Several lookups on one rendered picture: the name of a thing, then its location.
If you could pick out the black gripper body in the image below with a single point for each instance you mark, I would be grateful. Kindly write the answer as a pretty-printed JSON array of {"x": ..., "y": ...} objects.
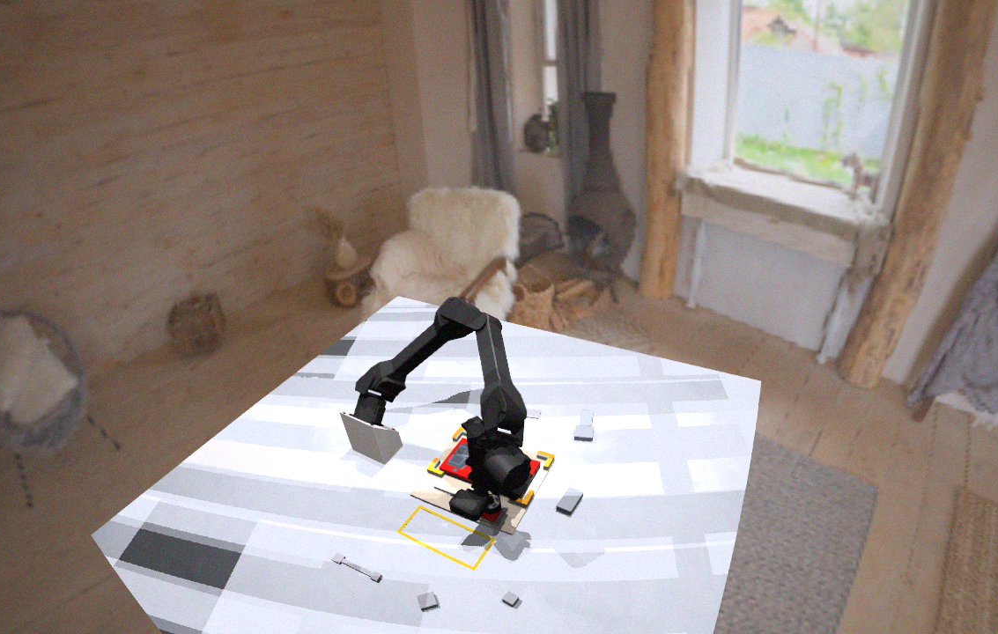
[{"x": 472, "y": 505}]

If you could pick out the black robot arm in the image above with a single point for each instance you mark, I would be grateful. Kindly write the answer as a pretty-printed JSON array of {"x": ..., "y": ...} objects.
[{"x": 501, "y": 404}]

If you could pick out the yellow rectangular outline on table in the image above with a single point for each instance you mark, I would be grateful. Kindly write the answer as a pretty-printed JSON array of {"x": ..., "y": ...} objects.
[{"x": 441, "y": 553}]

